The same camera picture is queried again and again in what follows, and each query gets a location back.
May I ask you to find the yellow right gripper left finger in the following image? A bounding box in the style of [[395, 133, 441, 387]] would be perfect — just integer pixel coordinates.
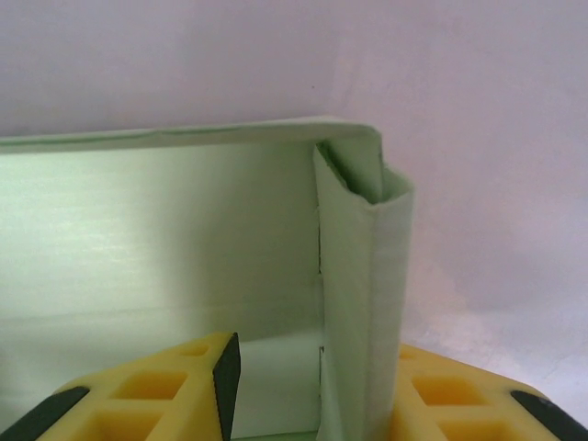
[[8, 331, 242, 441]]

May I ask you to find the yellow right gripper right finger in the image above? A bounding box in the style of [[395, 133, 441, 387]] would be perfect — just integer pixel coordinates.
[[390, 344, 588, 441]]

